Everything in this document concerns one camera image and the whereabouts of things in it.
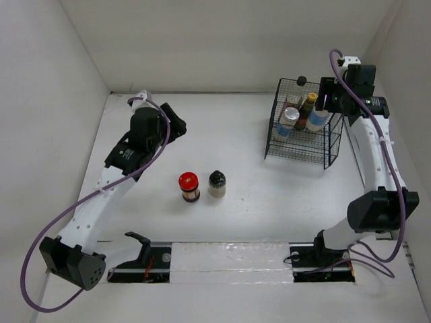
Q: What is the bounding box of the blue-band silver-top shaker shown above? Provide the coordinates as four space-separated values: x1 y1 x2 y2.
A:
276 106 300 138
306 107 329 132

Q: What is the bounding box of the green-label chili sauce bottle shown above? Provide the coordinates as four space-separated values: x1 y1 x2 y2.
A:
294 92 318 131

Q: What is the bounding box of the tall red-label sauce bottle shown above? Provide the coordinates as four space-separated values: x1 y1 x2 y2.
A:
286 76 307 108

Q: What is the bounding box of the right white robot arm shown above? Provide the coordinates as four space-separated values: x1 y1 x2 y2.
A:
311 59 420 265

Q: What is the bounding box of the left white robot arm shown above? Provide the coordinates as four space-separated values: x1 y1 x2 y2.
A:
39 102 187 291

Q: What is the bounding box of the red-lid sauce jar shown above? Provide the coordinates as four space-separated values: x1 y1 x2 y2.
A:
178 172 200 203

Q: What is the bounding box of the black-cap white spice bottle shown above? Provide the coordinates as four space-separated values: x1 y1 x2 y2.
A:
208 170 227 199

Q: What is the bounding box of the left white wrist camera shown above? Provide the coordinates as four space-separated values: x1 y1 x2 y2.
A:
127 89 153 113

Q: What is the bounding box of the black wire basket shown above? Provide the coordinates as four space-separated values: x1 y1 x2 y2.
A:
265 78 344 169

